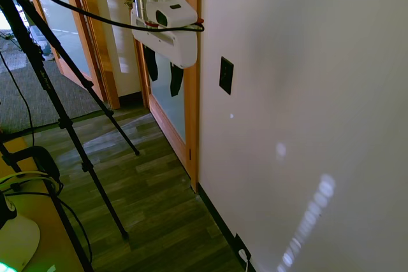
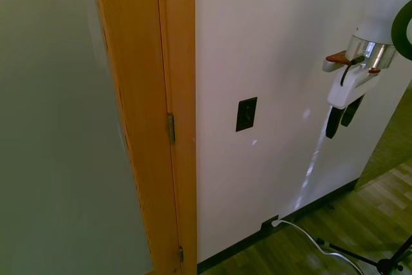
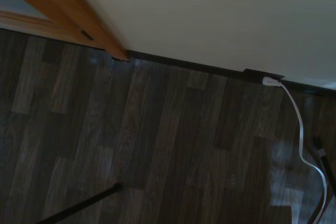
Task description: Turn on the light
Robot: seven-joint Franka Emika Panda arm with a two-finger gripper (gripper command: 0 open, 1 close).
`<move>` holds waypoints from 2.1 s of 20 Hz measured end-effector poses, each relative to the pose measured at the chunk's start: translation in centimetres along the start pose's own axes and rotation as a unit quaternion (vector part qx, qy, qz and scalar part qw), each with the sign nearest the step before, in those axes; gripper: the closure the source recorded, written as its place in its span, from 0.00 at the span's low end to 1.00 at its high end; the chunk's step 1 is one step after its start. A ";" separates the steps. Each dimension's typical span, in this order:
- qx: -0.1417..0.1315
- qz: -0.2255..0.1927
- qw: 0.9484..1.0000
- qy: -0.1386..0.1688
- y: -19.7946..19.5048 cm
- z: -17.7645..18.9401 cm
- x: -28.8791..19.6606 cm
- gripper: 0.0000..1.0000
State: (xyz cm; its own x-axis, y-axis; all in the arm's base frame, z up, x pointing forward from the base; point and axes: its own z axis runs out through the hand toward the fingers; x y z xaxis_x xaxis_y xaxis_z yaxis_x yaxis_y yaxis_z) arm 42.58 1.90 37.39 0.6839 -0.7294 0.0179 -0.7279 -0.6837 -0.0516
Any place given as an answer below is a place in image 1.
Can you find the black wall power outlet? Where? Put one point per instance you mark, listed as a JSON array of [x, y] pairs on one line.
[[242, 246]]

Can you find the wooden glass door frame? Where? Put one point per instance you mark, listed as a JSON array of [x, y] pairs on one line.
[[191, 100]]

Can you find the white power plug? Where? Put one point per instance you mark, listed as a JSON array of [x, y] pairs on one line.
[[244, 256]]

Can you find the wooden table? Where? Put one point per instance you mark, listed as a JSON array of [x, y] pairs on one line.
[[54, 221]]

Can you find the black wall light switch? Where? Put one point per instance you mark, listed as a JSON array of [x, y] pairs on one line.
[[226, 75]]

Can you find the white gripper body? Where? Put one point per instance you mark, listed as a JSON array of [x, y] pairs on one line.
[[172, 41]]

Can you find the black baseboard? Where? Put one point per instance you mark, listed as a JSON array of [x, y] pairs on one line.
[[223, 221]]

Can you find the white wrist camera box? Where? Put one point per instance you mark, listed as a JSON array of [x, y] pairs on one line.
[[173, 13]]

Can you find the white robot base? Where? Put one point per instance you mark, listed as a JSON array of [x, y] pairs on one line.
[[17, 240]]

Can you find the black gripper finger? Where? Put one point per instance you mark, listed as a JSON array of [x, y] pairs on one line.
[[175, 81], [153, 63]]

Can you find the open wooden glass door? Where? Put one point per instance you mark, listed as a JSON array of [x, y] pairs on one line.
[[79, 46]]

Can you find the black camera tripod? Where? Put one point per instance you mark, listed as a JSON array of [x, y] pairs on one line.
[[57, 109]]

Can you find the grey carpet rug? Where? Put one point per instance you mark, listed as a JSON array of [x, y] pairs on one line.
[[41, 90]]

